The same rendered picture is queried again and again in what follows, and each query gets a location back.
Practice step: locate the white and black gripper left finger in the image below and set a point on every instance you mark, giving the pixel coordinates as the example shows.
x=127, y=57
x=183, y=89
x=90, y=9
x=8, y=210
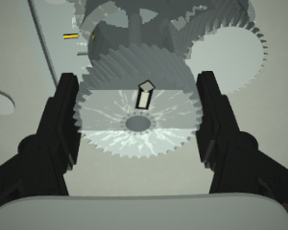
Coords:
x=43, y=158

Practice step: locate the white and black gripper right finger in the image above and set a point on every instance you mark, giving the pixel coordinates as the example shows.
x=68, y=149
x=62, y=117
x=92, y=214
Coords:
x=233, y=155

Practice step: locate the grey toothed gear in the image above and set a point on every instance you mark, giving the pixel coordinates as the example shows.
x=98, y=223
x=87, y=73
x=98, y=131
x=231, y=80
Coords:
x=133, y=82

